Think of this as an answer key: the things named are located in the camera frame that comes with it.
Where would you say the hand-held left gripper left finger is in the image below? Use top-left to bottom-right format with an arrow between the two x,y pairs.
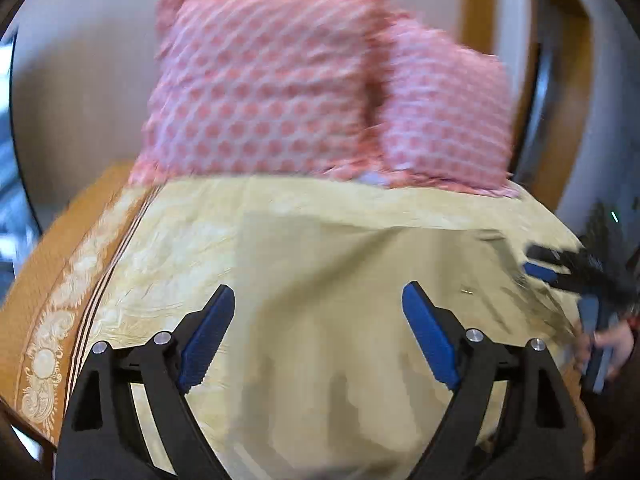
54,284 -> 236,480

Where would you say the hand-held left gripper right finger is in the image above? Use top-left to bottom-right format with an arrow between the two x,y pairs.
401,281 -> 586,480

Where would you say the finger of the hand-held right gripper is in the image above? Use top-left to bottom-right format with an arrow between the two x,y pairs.
521,259 -> 563,286
527,243 -> 571,266

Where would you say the person's right hand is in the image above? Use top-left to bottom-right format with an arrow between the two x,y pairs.
574,317 -> 637,377

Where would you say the yellow patterned bed sheet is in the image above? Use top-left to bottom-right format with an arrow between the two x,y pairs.
0,161 -> 597,480

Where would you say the small pink patterned pillow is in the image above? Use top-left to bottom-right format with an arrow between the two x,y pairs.
369,14 -> 517,200

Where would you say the window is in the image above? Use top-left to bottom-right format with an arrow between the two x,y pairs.
0,30 -> 43,286

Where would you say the large pink patterned pillow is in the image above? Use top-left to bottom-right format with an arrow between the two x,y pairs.
128,0 -> 397,187

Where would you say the wooden door frame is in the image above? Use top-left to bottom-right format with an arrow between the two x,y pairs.
459,0 -> 597,211

